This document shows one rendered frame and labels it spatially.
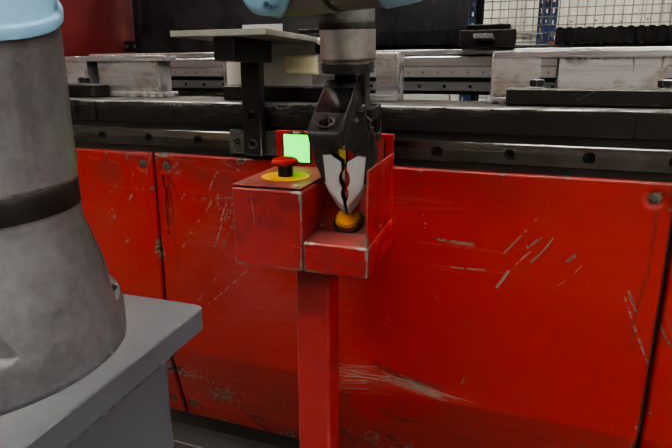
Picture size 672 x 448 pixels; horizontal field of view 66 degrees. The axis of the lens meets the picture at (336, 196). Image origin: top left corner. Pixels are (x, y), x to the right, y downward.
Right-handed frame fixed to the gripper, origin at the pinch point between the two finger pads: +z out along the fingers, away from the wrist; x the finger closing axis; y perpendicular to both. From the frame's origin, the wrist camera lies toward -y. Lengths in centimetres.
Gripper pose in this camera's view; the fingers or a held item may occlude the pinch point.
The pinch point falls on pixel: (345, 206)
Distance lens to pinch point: 74.8
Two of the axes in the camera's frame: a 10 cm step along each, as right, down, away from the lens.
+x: -9.5, -0.7, 3.0
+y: 3.1, -3.0, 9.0
